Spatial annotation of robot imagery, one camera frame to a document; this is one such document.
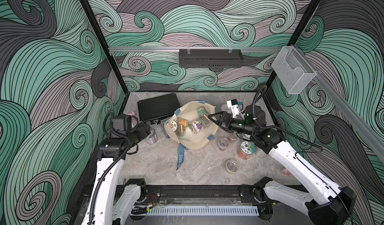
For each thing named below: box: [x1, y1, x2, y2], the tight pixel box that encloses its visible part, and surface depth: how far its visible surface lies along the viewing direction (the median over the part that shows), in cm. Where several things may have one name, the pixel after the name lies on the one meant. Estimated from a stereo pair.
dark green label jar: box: [196, 106, 210, 121], surface depth 102 cm
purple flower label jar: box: [188, 118, 206, 135], surface depth 94 cm
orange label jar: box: [176, 117, 189, 136], surface depth 94 cm
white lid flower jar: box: [169, 120, 178, 132], surface depth 92 cm
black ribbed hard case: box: [137, 93, 181, 125], surface depth 107 cm
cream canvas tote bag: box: [162, 100, 219, 171], surface depth 92 cm
